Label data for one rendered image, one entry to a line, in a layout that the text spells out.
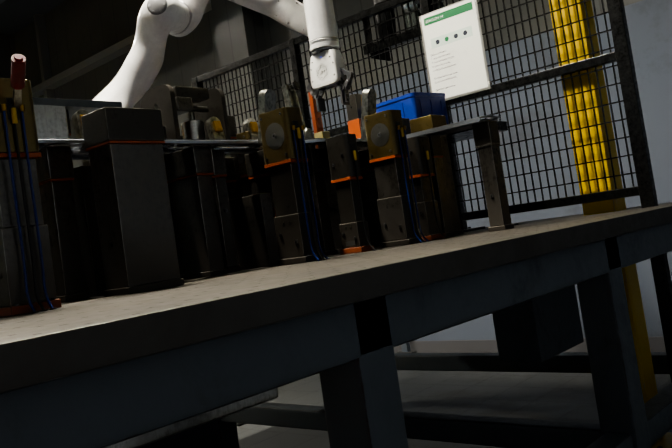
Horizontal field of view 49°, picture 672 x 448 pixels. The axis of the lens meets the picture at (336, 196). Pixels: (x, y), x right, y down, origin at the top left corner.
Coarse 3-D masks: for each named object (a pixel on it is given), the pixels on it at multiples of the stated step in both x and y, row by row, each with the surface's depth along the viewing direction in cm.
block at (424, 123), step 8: (416, 120) 219; (424, 120) 218; (432, 120) 216; (440, 120) 219; (416, 128) 220; (424, 128) 218; (440, 136) 219; (448, 152) 221; (448, 160) 220; (448, 168) 220; (448, 176) 219; (448, 184) 218; (448, 192) 218; (448, 200) 217; (456, 200) 220; (456, 208) 220; (456, 216) 219; (456, 224) 218; (456, 232) 217
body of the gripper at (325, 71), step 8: (328, 48) 207; (312, 56) 210; (320, 56) 208; (328, 56) 206; (336, 56) 206; (312, 64) 210; (320, 64) 208; (328, 64) 206; (336, 64) 205; (312, 72) 210; (320, 72) 208; (328, 72) 206; (336, 72) 205; (312, 80) 211; (320, 80) 208; (328, 80) 207; (336, 80) 205; (344, 80) 209; (320, 88) 209; (328, 88) 213
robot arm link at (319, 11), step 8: (304, 0) 209; (312, 0) 207; (320, 0) 207; (328, 0) 208; (304, 8) 210; (312, 8) 207; (320, 8) 207; (328, 8) 208; (312, 16) 207; (320, 16) 207; (328, 16) 207; (312, 24) 207; (320, 24) 207; (328, 24) 207; (312, 32) 208; (320, 32) 206; (328, 32) 207; (336, 32) 209; (312, 40) 208
